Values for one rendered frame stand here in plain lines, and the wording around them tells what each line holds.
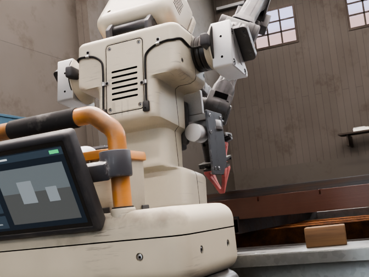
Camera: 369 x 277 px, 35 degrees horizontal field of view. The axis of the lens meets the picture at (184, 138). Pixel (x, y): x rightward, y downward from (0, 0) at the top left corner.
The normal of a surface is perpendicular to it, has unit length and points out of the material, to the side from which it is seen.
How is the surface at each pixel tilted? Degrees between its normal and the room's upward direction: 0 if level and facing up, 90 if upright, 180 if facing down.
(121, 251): 90
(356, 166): 90
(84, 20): 90
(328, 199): 90
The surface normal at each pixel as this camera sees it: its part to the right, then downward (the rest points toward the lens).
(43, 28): 0.90, -0.15
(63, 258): -0.43, -0.07
